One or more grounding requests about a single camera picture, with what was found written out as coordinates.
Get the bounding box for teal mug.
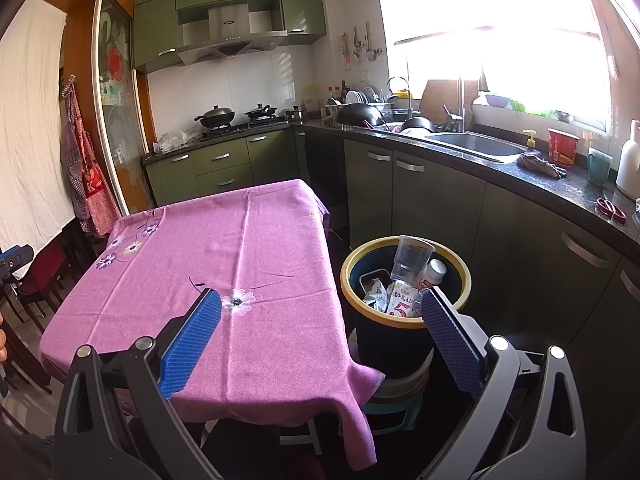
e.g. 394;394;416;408
587;147;613;186

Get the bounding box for small white plastic bottle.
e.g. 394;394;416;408
419;259;447;291

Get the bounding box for gooseneck faucet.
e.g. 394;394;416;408
387;76;414;116

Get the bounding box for gas stove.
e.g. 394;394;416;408
200;119;290;137

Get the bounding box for white snack wrapper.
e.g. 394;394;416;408
362;280;391;313

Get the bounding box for green plastic stool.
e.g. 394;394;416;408
362;385;431;436

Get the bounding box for dish rack with dishes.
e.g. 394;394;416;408
325;89;396;118

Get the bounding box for red scissors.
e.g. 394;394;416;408
595;197;627;223

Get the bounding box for steel faucet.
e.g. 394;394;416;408
444;72;467;133

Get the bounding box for frosted glass sliding door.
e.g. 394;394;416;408
92;0;151;213

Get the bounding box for green base cabinets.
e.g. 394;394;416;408
142;125;640;411

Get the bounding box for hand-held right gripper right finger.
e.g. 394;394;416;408
420;287;587;480

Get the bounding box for wooden cutting board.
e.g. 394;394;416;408
419;79;463;120

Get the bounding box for steel range hood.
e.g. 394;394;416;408
176;1;288;66

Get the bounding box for yellow-rimmed blue trash bin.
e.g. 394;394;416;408
341;235;472;380

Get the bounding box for steel sink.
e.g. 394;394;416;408
425;130;531;163

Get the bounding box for large black wok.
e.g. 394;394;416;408
335;102;388;131

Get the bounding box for purple checked apron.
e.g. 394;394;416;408
60;77;88;221

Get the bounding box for green upper cabinets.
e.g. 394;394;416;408
132;0;327;73

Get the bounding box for wooden chair with red seat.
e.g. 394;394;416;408
20;242;71;313

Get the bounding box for white plastic bucket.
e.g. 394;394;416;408
370;355;433;403

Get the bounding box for red paper cup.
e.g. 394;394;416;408
547;128;581;168

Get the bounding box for red and white milk carton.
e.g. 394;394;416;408
386;280;426;318

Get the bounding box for black pan with lid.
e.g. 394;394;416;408
244;103;278;122

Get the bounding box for black pot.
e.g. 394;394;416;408
400;116;436;136

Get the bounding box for pink floral tablecloth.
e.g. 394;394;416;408
39;179;385;471

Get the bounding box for dark rag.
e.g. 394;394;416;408
517;152;569;179

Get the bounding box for black wok with lid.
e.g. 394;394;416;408
194;105;236;129

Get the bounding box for red checked apron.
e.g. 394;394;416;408
75;85;121;236

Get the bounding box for clear plastic cup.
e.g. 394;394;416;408
390;235;437;285

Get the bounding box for white plastic jug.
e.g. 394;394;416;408
616;120;640;202

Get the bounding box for white hanging sheet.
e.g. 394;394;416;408
0;0;76;278

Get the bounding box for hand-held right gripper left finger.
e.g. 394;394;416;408
52;287;223;480

